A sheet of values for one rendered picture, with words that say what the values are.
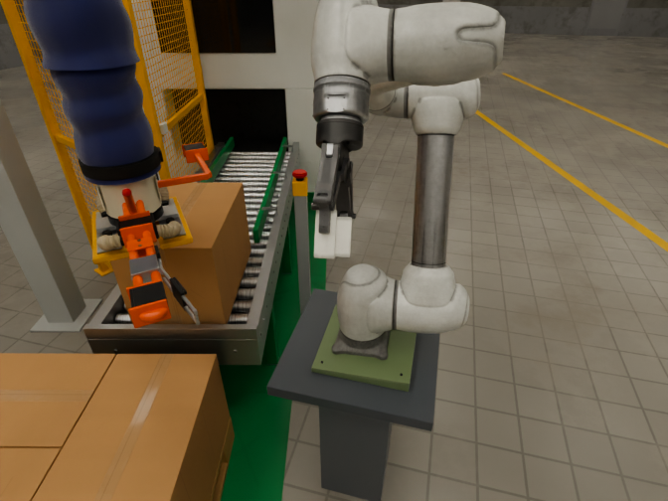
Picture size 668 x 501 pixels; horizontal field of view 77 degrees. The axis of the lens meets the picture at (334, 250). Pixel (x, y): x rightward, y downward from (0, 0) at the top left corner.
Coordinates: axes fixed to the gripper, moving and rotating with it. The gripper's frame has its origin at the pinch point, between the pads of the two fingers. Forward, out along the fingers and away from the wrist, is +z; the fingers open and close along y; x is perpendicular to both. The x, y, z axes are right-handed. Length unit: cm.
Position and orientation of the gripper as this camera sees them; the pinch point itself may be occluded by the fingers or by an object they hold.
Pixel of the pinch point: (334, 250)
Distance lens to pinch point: 67.4
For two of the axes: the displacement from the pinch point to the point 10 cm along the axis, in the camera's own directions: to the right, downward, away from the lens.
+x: 9.8, 0.5, -2.0
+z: -0.5, 10.0, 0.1
